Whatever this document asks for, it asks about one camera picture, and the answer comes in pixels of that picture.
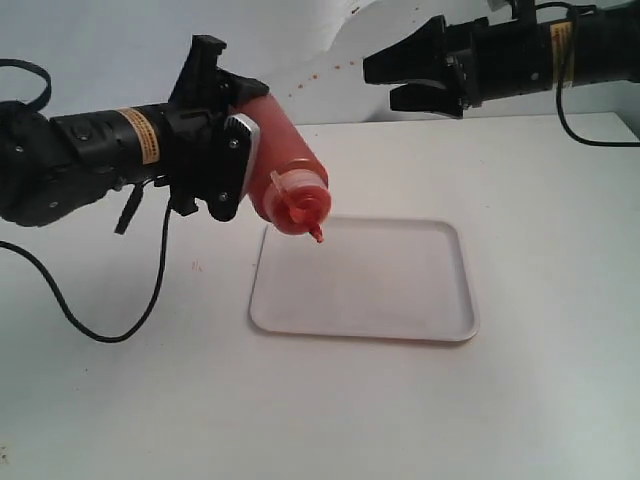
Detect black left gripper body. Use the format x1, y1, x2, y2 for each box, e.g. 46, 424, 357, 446
162, 35, 247, 216

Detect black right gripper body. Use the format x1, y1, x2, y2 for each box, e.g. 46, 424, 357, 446
439, 17, 553, 118

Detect red sauce squeeze bottle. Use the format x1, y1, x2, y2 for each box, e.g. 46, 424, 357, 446
238, 94, 332, 243

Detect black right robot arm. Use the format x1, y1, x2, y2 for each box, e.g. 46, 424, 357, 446
363, 1, 639, 119

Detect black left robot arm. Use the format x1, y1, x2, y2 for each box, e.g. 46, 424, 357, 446
1, 35, 269, 234

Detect white rectangular plastic tray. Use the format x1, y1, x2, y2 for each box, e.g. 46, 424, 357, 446
249, 216, 479, 343

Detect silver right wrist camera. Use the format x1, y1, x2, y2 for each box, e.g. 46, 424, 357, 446
486, 0, 520, 20

